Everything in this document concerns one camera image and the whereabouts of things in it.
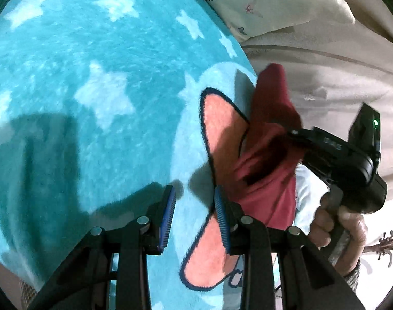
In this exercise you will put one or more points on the turquoise star printed blanket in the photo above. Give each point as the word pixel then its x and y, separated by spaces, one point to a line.
pixel 86 87

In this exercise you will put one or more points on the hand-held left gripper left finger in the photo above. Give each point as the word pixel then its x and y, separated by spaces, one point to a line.
pixel 167 219

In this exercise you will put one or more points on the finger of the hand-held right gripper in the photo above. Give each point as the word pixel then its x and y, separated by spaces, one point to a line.
pixel 301 135

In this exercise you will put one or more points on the white floral bed sheet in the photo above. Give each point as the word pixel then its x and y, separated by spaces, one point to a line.
pixel 383 258

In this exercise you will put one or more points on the dark red sweater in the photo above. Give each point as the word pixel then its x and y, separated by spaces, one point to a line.
pixel 270 187

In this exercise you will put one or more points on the floral printed pillow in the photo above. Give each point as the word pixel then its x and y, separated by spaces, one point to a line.
pixel 280 0

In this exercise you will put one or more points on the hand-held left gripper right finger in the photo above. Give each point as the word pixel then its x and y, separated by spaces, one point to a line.
pixel 222 219

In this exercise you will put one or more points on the person's grey knit sweater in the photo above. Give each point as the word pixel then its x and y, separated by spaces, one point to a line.
pixel 28 294

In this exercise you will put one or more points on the person's right hand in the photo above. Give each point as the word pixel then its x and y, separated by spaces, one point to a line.
pixel 348 232

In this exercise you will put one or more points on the person's right forearm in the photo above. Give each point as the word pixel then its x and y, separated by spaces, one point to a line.
pixel 353 277

